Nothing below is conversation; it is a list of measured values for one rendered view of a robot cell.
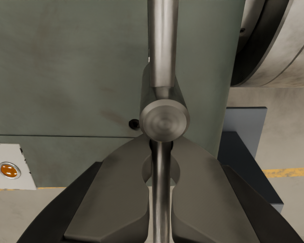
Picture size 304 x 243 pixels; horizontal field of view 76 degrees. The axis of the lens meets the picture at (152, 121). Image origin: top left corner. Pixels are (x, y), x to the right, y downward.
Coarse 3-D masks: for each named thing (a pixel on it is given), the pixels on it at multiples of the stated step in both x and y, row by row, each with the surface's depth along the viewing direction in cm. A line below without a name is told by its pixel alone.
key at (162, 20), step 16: (160, 0) 7; (176, 0) 7; (160, 16) 7; (176, 16) 8; (160, 32) 8; (176, 32) 8; (160, 48) 8; (160, 64) 8; (160, 80) 9; (160, 144) 11; (160, 160) 11; (160, 176) 12; (160, 192) 12; (160, 208) 13; (160, 224) 13; (160, 240) 14
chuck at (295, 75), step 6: (300, 54) 21; (294, 60) 22; (300, 60) 22; (288, 66) 23; (294, 66) 23; (300, 66) 23; (282, 72) 24; (288, 72) 24; (294, 72) 24; (300, 72) 24; (276, 78) 26; (282, 78) 26; (288, 78) 26; (294, 78) 26; (300, 78) 26; (264, 84) 28; (270, 84) 28; (276, 84) 28; (282, 84) 28; (288, 84) 28; (294, 84) 28; (300, 84) 28
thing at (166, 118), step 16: (144, 80) 11; (176, 80) 11; (144, 96) 9; (160, 96) 8; (176, 96) 8; (144, 112) 8; (160, 112) 8; (176, 112) 8; (144, 128) 8; (160, 128) 8; (176, 128) 8
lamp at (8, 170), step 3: (3, 165) 25; (6, 165) 25; (9, 165) 25; (3, 168) 25; (6, 168) 25; (9, 168) 25; (12, 168) 25; (3, 171) 25; (6, 171) 25; (9, 171) 25; (12, 171) 25; (15, 171) 25; (6, 174) 26; (9, 174) 25; (12, 174) 25; (15, 174) 26
